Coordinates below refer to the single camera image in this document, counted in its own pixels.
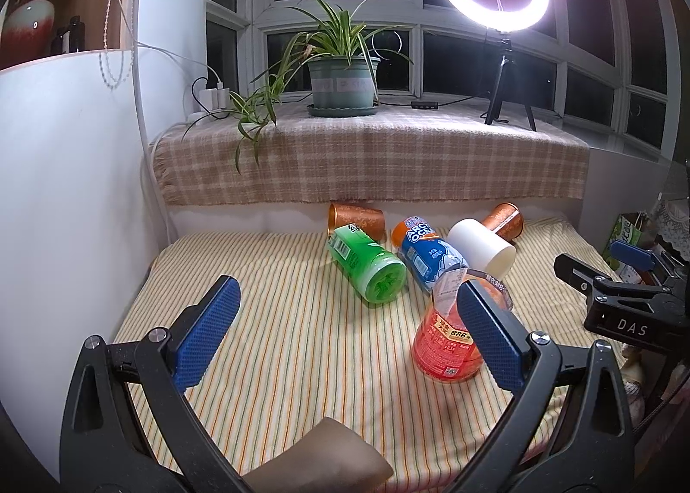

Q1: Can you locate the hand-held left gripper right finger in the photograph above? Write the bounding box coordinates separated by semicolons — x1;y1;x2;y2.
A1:
447;280;638;493

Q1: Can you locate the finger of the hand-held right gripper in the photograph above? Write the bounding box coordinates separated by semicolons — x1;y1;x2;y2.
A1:
554;253;672;301
608;241;687;281

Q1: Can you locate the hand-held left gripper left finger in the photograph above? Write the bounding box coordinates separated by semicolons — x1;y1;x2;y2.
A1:
59;275;254;493

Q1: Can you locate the red plastic cup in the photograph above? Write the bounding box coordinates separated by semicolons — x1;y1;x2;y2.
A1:
412;267;513;382

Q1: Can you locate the white cup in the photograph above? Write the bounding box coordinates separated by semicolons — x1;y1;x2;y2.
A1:
447;218;517;278

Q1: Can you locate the blue plastic cup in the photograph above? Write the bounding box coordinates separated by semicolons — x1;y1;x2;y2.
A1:
391;215;470;294

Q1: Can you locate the copper metal cup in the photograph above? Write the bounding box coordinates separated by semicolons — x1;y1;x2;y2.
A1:
328;202;386;242
480;202;525;246

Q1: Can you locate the green plastic cup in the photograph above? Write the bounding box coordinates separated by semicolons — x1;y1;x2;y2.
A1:
327;224;408;305

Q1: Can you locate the brown cup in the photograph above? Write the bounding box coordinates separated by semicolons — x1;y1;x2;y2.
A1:
237;416;394;493

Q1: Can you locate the green paper bag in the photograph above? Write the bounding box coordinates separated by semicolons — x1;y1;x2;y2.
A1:
604;213;656;278

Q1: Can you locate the white lace cloth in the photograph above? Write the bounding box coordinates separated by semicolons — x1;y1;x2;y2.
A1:
651;197;690;257

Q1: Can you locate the striped bed sheet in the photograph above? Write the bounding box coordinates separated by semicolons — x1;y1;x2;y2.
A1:
110;218;629;493

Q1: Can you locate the white cabinet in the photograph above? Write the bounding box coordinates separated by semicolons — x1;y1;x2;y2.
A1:
0;48;179;477

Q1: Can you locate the plaid cloth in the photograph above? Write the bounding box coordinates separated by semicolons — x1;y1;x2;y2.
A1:
152;105;591;208

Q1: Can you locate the white power strip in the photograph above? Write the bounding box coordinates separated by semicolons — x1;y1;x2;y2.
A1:
186;110;238;128

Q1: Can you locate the black tripod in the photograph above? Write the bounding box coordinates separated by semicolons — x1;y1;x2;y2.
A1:
482;32;538;132

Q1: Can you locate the green pot saucer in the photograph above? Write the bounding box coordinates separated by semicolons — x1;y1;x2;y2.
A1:
306;101;381;118

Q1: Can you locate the potted spider plant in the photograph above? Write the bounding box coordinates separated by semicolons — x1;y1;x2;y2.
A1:
183;0;416;176

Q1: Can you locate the dark bottle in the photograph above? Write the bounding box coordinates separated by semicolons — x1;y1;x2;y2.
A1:
51;15;86;53

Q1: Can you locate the black cable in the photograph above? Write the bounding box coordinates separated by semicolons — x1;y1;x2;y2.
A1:
191;77;212;112

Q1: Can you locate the white cable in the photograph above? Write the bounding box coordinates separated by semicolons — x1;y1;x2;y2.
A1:
86;0;219;90

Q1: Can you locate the white window frame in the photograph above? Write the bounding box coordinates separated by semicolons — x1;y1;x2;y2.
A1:
205;0;681;160

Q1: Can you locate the white bead cord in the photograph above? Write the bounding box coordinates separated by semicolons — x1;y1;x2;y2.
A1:
98;0;133;90

